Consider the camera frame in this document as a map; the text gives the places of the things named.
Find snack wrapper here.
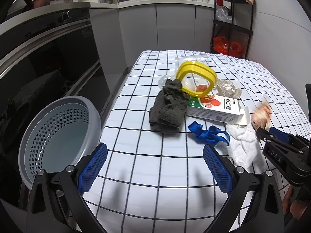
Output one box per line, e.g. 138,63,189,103
252,102,271,130

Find grey perforated trash basket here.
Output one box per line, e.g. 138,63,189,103
18,96,101,189

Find grey kitchen cabinets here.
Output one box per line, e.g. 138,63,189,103
90,3,213,74

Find person's hand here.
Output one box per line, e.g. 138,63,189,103
281,185,308,220

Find crumpled white tissue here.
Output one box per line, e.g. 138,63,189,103
226,123,267,174

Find white medicine box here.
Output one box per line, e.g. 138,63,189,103
187,95,251,126

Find clear plastic bag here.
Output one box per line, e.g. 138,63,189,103
158,54,210,91

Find dark grey cloth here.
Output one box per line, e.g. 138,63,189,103
149,79,190,135

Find red plastic bag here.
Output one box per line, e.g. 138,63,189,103
212,36,243,58

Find yellow plastic container lid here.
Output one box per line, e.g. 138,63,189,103
175,60,218,98

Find white checkered tablecloth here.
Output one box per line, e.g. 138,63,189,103
83,50,310,232

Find black metal shelf rack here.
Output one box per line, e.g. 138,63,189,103
210,0,255,59

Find black built-in oven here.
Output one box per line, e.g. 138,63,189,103
1,8,110,207

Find blue ribbon strap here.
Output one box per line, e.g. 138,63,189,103
188,121,231,147

